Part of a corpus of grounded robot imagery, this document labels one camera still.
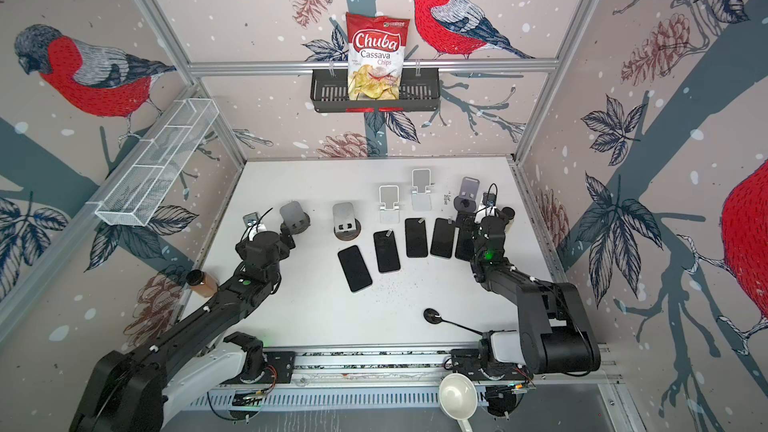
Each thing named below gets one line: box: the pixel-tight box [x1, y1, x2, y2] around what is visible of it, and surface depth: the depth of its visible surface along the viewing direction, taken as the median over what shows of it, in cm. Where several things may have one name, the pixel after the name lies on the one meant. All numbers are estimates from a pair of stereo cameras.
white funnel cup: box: [438, 373, 478, 432], surface depth 68 cm
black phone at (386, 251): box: [373, 230, 401, 273], surface depth 97 cm
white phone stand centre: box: [379, 185, 400, 224], surface depth 103 cm
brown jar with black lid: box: [186, 269, 220, 297], surface depth 81 cm
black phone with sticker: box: [405, 218, 428, 258], surface depth 100 cm
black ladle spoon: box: [423, 308, 486, 336], surface depth 82 cm
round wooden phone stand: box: [332, 202, 361, 241], surface depth 97 cm
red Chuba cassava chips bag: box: [346, 12, 410, 101], surface depth 86 cm
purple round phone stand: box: [453, 176, 480, 212], surface depth 103 cm
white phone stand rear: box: [411, 169, 432, 212], surface depth 106 cm
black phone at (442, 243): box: [430, 218, 455, 258], surface depth 100 cm
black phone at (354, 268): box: [338, 245, 373, 292], surface depth 92 cm
